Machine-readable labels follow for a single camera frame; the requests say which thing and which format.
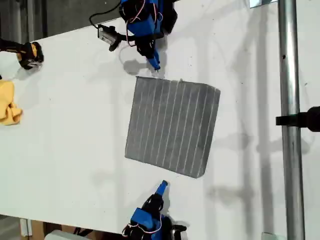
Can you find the metal corner bracket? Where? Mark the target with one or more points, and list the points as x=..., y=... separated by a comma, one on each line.
x=257, y=3

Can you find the white table support bracket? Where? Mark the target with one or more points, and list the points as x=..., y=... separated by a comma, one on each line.
x=26, y=227

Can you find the black clamp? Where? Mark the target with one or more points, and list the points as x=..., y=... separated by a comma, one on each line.
x=307, y=118

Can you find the grey striped towel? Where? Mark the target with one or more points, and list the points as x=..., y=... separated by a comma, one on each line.
x=172, y=125

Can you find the white box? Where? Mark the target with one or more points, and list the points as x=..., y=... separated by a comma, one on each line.
x=60, y=236

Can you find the brown cardboard box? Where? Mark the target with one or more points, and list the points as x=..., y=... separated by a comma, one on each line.
x=37, y=228

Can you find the black camera box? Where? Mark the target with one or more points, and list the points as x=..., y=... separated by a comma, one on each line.
x=105, y=33
x=178, y=231

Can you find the steel post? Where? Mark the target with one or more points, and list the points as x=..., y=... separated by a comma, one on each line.
x=290, y=75

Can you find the yellow cloth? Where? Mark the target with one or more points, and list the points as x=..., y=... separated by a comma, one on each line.
x=7, y=100

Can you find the black camera stalk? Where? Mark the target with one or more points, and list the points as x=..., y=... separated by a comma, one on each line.
x=120, y=40

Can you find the yellow black power drill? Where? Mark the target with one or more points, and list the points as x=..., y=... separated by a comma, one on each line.
x=30, y=55

